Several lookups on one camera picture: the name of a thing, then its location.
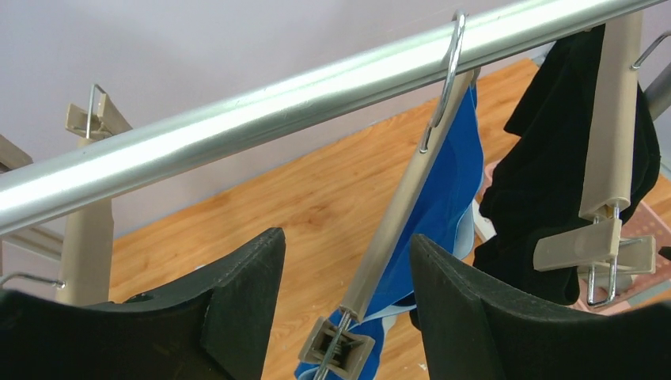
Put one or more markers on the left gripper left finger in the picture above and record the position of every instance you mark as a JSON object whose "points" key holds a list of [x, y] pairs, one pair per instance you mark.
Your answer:
{"points": [[213, 323]]}

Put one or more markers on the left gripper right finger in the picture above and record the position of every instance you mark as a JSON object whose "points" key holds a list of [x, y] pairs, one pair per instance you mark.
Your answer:
{"points": [[475, 326]]}

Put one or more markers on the beige hanger with blue underwear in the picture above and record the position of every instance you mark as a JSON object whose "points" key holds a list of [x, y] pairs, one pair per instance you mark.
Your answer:
{"points": [[403, 210]]}

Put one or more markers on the blue underwear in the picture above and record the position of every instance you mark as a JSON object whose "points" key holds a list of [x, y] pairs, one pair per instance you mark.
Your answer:
{"points": [[440, 210]]}

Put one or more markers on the beige clip hanger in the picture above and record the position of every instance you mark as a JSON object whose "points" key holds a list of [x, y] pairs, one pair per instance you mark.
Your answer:
{"points": [[83, 238]]}

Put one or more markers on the black underwear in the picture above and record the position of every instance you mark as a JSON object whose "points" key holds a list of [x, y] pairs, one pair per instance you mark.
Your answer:
{"points": [[536, 188]]}

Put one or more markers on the beige hanger with black underwear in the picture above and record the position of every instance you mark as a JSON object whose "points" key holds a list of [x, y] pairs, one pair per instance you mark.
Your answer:
{"points": [[606, 189]]}

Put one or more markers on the empty beige hanger far left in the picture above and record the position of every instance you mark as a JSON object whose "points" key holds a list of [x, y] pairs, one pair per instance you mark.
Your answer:
{"points": [[12, 157]]}

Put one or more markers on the pink plastic basket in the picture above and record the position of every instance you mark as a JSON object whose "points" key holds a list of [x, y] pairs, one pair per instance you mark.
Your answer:
{"points": [[642, 272]]}

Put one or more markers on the white silver clothes rack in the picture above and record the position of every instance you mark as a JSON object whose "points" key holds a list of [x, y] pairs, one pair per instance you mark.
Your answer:
{"points": [[50, 189]]}

